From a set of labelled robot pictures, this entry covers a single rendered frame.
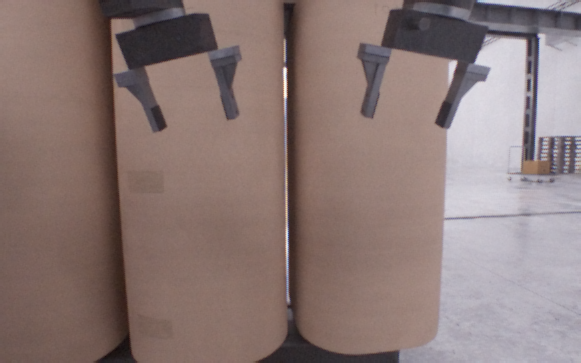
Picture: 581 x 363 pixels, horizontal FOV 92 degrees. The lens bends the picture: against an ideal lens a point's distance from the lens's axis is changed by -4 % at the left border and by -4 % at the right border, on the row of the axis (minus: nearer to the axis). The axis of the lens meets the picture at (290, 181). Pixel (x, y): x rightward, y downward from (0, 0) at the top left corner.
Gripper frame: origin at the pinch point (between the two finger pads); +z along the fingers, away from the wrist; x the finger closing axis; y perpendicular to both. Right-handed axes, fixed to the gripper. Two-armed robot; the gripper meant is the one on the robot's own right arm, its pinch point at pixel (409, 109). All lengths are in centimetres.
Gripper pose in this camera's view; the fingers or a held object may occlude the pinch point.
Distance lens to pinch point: 51.1
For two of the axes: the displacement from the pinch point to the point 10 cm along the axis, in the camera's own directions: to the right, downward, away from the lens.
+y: 0.8, 4.8, -8.7
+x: 9.9, 0.9, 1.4
